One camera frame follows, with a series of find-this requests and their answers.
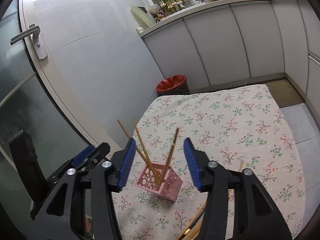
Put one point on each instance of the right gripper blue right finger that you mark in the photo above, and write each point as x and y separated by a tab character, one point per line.
194	168

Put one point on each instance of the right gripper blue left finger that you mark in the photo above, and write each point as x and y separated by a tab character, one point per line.
124	162

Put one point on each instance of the wooden chopstick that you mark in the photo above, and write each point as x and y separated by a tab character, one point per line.
137	148
167	164
194	224
148	161
217	182

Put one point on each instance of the floral tablecloth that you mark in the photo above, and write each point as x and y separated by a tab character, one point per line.
238	128

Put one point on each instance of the red trash bin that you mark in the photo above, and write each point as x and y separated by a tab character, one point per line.
174	85

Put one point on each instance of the brown floor mat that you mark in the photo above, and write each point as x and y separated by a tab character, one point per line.
284	93

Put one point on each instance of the green onions on counter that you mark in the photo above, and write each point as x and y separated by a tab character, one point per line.
170	6

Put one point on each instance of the silver door handle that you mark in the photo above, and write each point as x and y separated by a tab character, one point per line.
33	33

